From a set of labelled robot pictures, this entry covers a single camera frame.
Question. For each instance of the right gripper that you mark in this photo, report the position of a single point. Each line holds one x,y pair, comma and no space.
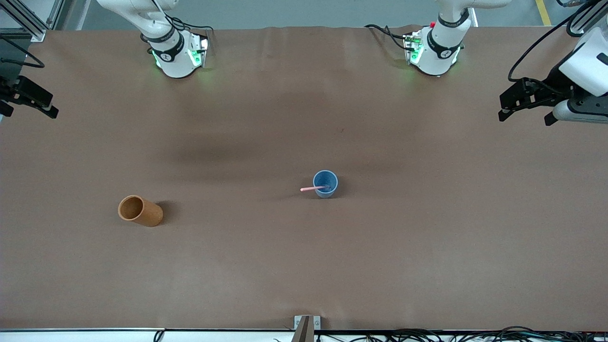
5,90

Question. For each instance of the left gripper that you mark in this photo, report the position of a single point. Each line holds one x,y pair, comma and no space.
554,82

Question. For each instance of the blue cup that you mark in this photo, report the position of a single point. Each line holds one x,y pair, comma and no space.
325,179

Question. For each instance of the pink straw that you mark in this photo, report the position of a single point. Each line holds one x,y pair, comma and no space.
311,189

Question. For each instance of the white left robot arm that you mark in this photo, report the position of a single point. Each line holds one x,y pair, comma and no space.
437,59

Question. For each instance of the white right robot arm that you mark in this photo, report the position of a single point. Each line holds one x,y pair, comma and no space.
175,64

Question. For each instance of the brown cylindrical cup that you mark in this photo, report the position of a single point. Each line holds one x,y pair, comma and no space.
149,216

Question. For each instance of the left base connector plate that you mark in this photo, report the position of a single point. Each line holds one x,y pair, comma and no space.
411,47

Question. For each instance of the base connector plate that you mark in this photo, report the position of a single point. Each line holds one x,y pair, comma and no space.
411,47
202,50

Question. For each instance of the right base connector plate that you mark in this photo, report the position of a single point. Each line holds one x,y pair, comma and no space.
202,50

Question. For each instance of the brown table cover sheet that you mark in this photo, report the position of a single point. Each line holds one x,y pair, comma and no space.
304,261

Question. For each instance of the aluminium frame extrusion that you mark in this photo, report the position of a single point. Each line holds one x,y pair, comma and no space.
586,16
28,23

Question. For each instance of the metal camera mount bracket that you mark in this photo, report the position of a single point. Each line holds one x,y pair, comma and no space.
306,323

